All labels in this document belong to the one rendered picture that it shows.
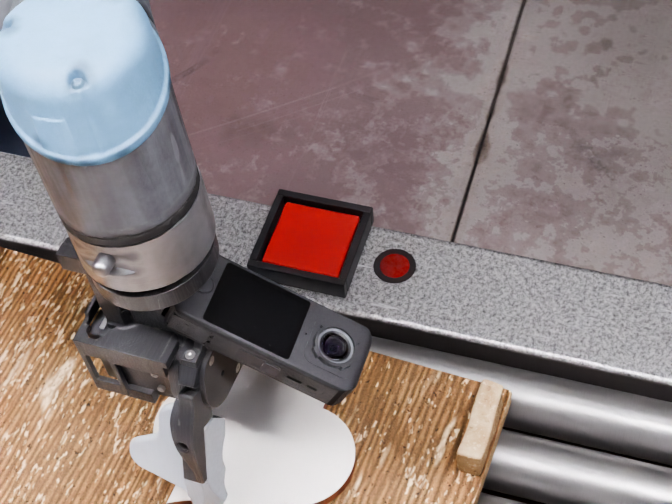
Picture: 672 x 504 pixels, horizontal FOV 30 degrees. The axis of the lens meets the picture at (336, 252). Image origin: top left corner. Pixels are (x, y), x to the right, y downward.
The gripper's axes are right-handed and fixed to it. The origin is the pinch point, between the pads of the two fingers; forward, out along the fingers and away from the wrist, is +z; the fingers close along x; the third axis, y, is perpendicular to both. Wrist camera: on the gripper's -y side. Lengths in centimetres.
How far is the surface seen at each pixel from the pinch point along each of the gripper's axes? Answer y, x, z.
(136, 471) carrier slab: 6.6, 4.3, 0.3
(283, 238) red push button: 5.0, -17.2, 1.1
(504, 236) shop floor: 12, -93, 94
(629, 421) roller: -22.7, -10.6, 4.1
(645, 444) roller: -24.0, -9.8, 5.1
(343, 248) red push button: 0.3, -17.7, 1.4
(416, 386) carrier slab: -8.7, -7.7, 1.3
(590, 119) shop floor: 5, -123, 94
